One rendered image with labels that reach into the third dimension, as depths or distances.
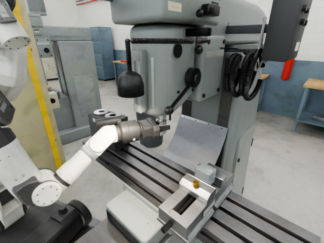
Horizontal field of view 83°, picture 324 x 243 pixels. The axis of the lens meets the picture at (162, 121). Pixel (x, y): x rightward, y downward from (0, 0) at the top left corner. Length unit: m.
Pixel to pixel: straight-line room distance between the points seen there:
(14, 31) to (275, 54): 0.77
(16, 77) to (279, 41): 0.82
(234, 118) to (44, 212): 1.30
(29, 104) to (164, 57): 1.88
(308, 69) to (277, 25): 4.03
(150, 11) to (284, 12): 0.41
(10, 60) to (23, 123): 1.68
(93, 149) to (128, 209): 0.38
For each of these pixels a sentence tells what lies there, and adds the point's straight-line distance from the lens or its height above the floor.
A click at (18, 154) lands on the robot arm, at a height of 1.29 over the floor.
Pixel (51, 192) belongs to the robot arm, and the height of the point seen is 1.16.
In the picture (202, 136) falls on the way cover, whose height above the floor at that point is 1.06.
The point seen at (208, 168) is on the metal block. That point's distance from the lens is 0.75.
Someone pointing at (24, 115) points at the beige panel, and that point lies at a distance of 2.35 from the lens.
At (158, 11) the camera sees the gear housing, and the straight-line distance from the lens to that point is 0.57.
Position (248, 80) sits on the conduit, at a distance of 0.76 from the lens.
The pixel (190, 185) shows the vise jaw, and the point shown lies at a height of 1.09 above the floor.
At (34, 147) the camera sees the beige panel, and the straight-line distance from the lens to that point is 2.49.
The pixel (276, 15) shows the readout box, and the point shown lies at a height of 1.65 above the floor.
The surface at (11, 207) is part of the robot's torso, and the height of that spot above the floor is 0.75.
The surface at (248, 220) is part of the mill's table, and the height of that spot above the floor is 0.99.
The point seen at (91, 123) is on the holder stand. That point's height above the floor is 1.12.
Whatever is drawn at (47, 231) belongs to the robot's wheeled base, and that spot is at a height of 0.59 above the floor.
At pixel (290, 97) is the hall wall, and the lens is 4.89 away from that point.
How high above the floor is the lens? 1.58
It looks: 24 degrees down
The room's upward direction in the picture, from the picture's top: straight up
